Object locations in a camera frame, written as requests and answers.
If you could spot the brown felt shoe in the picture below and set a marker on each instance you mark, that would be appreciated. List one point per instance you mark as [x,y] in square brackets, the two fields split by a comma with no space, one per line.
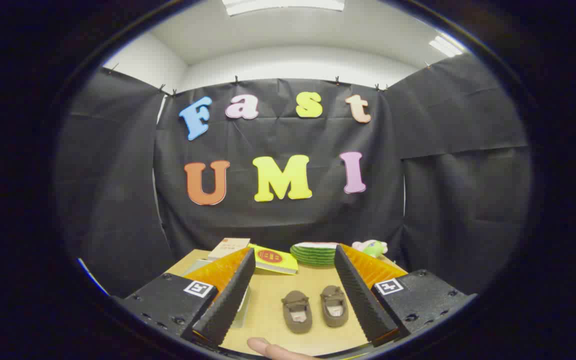
[334,306]
[296,311]

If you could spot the narrow ceiling light panel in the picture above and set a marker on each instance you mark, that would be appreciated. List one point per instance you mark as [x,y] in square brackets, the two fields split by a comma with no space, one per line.
[445,46]

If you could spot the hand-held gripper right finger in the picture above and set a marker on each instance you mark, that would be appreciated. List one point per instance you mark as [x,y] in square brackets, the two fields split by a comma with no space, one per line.
[360,295]

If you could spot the watermelon slice plush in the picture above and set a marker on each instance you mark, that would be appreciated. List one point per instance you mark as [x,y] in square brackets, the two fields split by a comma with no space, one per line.
[313,252]

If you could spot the wide ceiling light panel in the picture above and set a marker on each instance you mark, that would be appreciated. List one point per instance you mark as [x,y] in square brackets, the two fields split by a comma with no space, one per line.
[283,4]

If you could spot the yellow book with red circle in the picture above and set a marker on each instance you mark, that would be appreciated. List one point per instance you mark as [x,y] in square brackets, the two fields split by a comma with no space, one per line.
[273,260]

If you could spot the pink and green plush toy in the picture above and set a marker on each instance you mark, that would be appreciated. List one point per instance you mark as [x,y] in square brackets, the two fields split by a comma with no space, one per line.
[373,247]

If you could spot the beige book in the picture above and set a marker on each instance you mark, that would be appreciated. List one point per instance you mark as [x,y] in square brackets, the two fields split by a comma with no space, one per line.
[228,246]

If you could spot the beige fabric storage box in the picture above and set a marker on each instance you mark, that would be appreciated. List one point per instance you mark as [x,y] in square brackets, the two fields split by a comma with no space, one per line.
[244,310]

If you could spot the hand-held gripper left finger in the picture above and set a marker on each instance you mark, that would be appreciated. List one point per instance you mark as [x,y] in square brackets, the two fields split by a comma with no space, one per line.
[228,295]

